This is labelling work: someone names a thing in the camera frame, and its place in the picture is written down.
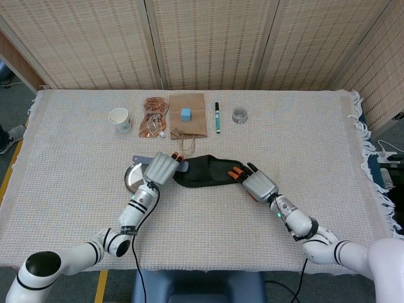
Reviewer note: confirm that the woven white tablecloth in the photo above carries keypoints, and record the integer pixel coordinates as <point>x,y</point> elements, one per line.
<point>214,227</point>

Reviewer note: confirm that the round steel plate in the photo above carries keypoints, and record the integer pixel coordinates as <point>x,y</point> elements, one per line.
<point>134,178</point>

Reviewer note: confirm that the white paper cup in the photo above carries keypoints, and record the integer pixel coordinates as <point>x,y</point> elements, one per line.
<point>121,123</point>

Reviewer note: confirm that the woven bamboo screen panel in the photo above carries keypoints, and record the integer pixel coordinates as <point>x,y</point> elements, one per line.
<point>88,44</point>
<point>382,79</point>
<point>214,44</point>
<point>315,44</point>

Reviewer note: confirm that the white power strip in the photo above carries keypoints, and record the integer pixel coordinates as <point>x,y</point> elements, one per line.
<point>389,156</point>

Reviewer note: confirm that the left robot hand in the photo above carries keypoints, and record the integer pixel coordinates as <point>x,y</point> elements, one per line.
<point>161,168</point>

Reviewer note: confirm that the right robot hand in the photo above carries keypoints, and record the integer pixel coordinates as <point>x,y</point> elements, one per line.
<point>260,186</point>

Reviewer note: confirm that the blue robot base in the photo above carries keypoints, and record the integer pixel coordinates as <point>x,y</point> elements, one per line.
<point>195,285</point>

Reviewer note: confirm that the blue cube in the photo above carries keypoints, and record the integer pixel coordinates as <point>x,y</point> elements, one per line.
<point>186,115</point>

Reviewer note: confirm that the clear round plastic jar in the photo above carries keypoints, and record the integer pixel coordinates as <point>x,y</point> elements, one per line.
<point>240,116</point>

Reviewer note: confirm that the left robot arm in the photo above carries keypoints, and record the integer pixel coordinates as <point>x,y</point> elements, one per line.
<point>75,255</point>

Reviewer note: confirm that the brown paper bag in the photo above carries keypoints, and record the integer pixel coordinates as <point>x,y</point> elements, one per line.
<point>197,126</point>

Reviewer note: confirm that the grey sneaker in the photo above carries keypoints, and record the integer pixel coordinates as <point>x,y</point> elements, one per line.
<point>11,137</point>

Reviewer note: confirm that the green marker pen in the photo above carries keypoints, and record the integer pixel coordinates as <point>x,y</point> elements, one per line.
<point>217,121</point>

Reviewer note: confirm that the orange clear snack bag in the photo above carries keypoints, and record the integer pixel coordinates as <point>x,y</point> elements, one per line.
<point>153,118</point>

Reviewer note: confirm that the black slipper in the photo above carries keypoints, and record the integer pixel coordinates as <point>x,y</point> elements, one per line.
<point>208,173</point>

